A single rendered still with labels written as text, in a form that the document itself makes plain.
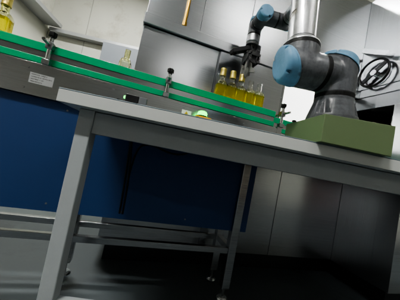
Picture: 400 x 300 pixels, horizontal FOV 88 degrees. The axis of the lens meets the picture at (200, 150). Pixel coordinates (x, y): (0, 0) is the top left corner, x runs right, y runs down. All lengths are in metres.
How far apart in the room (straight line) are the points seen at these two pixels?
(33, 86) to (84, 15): 4.03
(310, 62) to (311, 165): 0.31
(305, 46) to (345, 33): 1.37
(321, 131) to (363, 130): 0.12
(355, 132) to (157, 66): 1.02
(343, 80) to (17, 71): 1.12
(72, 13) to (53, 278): 4.71
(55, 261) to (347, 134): 0.84
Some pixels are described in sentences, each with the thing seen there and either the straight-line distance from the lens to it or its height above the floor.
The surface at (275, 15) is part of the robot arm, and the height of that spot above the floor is 1.45.
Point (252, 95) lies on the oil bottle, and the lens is 1.24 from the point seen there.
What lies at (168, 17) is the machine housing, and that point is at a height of 1.42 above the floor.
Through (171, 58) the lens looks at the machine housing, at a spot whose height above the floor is 1.20.
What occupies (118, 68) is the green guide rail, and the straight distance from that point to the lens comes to 1.00.
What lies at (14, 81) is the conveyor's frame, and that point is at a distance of 1.05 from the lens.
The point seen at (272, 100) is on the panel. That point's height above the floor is 1.12.
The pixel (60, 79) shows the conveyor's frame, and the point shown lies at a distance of 1.00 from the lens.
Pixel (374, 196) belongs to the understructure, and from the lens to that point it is 1.80.
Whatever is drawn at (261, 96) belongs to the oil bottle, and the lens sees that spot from 1.27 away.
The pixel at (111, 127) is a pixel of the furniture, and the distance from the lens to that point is 0.63.
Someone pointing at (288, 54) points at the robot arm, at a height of 1.00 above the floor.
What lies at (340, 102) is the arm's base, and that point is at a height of 0.89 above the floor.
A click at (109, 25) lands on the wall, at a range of 4.76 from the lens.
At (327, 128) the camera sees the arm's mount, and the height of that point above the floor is 0.79.
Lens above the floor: 0.64
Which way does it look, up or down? 3 degrees up
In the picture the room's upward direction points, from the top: 11 degrees clockwise
